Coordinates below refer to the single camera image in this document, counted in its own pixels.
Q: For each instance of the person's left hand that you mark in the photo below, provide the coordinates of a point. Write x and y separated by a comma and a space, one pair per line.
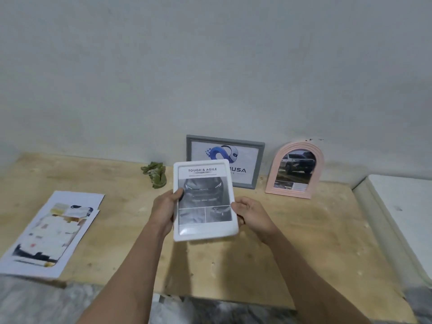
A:
164, 209

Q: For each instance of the person's right hand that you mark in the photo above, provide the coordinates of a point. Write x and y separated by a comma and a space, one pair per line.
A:
253, 215

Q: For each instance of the person's right thumb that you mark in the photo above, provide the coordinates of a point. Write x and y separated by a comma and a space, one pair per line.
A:
240, 207

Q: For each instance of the person's left thumb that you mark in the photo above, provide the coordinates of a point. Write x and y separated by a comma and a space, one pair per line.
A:
178, 195

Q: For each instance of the white picture frame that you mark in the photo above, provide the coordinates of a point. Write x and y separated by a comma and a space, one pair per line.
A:
204, 199

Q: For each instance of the person's right forearm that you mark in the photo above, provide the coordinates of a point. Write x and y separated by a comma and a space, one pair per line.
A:
312, 283

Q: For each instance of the person's left forearm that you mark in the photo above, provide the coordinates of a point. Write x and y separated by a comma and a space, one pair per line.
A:
126, 280

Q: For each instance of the green dinosaur figurine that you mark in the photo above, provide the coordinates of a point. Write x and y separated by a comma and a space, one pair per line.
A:
156, 174

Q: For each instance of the printed paper sheet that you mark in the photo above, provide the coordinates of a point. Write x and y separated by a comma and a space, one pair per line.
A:
50, 232
88, 226

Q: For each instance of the grey picture frame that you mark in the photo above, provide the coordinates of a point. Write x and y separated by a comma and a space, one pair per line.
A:
248, 158

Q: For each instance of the pink arched picture frame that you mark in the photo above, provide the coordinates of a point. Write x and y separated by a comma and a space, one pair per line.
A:
294, 170

